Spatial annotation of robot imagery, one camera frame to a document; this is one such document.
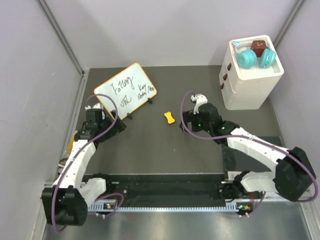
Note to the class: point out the white drawer cabinet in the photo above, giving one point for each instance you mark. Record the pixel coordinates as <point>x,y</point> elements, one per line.
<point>247,89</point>

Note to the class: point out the brown cube toy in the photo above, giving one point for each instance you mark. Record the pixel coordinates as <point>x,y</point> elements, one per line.
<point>258,46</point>

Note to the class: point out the dark grey mat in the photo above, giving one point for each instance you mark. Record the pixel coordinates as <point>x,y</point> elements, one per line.
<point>255,155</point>

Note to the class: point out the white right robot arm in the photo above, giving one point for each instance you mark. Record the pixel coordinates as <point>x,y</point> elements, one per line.
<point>289,173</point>

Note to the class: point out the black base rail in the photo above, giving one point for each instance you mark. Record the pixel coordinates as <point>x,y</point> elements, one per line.
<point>171,190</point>

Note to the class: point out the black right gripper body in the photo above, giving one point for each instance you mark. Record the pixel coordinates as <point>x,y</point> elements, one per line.
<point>197,124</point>

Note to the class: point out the yellow bone-shaped eraser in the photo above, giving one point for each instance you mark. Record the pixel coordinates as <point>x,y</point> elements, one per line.
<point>169,117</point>

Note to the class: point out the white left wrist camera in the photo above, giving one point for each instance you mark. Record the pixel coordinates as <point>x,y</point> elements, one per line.
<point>98,106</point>

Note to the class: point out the yellow item packet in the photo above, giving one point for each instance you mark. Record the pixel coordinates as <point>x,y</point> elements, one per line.
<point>67,152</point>

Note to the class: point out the teal headphones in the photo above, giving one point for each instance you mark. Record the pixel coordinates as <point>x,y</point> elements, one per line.
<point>246,58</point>

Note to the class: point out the yellow framed whiteboard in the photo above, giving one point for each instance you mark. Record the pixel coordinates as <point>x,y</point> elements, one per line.
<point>127,90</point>

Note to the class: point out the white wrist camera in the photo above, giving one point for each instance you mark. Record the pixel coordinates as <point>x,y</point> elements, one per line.
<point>98,106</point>
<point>198,100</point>

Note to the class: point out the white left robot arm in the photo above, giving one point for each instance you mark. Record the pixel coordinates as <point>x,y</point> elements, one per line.
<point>66,202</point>

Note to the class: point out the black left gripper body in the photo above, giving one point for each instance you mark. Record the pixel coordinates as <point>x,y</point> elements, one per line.
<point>106,124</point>

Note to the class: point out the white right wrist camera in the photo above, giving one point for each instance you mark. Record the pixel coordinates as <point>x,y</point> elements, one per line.
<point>198,100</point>

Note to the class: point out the slotted grey cable duct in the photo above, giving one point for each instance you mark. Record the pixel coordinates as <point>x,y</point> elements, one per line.
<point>229,207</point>

